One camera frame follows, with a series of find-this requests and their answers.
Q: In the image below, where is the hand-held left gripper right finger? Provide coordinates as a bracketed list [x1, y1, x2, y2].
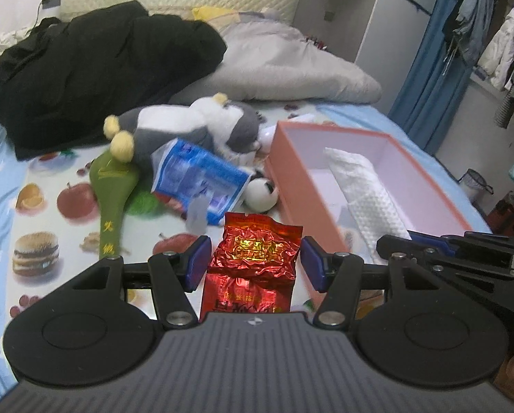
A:
[301, 236, 445, 328]

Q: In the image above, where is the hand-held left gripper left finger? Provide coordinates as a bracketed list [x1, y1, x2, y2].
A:
[67, 236, 212, 328]

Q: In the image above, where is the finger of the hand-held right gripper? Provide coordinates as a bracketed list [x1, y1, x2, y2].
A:
[409, 231, 514, 265]
[376, 235, 514, 277]

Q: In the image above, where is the red foil packet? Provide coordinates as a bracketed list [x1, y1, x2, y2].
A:
[199, 212, 304, 323]

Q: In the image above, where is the pink cardboard box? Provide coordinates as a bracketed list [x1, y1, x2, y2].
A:
[263, 120, 473, 308]

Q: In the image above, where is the white towel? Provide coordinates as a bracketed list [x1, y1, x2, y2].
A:
[323, 147, 413, 255]

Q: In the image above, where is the clear plastic wrapper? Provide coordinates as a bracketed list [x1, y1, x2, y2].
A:
[185, 195, 210, 233]

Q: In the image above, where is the small trash bin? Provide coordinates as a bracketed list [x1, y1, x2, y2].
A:
[459, 169, 494, 202]

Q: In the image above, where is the panda plush ball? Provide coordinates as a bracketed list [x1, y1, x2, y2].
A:
[244, 171, 280, 212]

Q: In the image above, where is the blue plastic packet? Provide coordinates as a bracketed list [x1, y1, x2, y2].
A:
[150, 138, 253, 226]

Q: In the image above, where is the green bottle-shaped toy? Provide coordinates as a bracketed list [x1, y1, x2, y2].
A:
[88, 150, 139, 260]

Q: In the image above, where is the grey white plush toy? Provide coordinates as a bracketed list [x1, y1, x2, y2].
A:
[103, 92, 263, 168]

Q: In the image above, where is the blue curtain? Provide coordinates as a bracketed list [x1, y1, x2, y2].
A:
[388, 0, 485, 156]

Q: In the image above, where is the food print bed sheet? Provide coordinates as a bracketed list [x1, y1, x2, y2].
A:
[0, 99, 494, 396]

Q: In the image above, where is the grey pillow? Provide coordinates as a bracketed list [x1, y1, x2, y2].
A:
[169, 11, 383, 105]

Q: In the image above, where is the hanging white jacket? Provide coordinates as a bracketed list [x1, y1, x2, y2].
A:
[476, 0, 514, 91]

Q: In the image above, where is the white wardrobe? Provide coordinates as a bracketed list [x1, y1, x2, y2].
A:
[292, 0, 434, 117]

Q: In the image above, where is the black coat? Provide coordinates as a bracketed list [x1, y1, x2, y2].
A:
[0, 1, 227, 161]

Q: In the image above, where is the hanging denim garment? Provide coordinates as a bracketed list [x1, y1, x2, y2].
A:
[442, 0, 499, 67]

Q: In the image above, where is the yellow pillow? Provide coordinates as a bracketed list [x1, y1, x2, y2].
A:
[192, 6, 245, 24]

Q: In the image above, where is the white patterned cloth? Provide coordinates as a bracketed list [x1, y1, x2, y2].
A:
[0, 26, 38, 59]

